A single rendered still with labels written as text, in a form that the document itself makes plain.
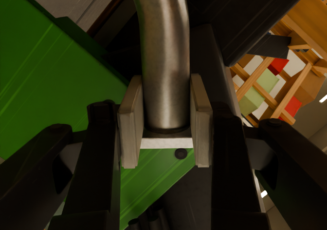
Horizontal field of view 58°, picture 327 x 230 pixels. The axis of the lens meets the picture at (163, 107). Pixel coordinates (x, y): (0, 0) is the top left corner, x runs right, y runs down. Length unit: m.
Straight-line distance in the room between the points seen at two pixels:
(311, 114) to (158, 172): 9.46
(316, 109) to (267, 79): 5.92
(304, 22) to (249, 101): 2.57
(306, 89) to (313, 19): 3.28
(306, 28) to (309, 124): 8.77
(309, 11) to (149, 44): 0.85
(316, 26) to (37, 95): 0.87
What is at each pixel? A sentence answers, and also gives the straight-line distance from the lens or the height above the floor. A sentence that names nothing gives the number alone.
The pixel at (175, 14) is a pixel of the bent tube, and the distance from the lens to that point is 0.17.
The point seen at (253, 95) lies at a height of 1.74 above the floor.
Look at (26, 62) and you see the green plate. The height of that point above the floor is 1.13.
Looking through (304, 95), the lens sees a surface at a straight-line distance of 4.25.
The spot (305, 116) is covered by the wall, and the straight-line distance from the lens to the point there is 9.64.
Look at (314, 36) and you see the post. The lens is 0.99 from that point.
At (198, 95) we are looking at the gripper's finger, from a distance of 0.15.
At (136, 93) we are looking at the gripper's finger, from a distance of 0.16.
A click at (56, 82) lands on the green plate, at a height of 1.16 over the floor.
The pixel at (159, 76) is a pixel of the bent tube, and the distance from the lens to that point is 0.17.
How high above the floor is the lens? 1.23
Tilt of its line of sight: 2 degrees down
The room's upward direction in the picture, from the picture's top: 135 degrees clockwise
